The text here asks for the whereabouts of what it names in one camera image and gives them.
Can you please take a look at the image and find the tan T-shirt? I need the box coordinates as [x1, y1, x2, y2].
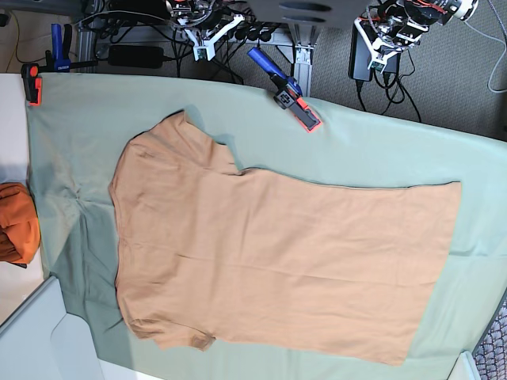
[109, 112, 462, 366]

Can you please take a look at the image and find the black power adapter right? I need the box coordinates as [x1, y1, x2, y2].
[348, 27, 373, 82]

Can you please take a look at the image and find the white plastic bin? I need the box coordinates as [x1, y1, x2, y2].
[1, 277, 104, 379]

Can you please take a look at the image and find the grey overhead camera mount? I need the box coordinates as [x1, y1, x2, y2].
[247, 0, 373, 29]

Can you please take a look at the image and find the black power brick left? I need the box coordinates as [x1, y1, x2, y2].
[108, 45, 165, 69]

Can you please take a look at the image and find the green table cloth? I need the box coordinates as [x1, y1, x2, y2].
[25, 72, 507, 380]

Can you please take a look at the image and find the blue clamp at table corner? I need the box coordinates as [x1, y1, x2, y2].
[21, 24, 98, 106]

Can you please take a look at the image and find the orange folded garment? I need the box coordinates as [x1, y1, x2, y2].
[0, 182, 41, 267]

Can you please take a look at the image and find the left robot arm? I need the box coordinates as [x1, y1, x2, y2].
[354, 0, 478, 65]

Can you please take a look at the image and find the aluminium frame post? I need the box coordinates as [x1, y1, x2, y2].
[276, 23, 322, 97]

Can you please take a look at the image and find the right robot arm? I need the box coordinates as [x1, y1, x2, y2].
[165, 0, 257, 41]

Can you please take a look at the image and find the blue clamp at table middle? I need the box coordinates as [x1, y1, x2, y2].
[247, 47, 322, 133]

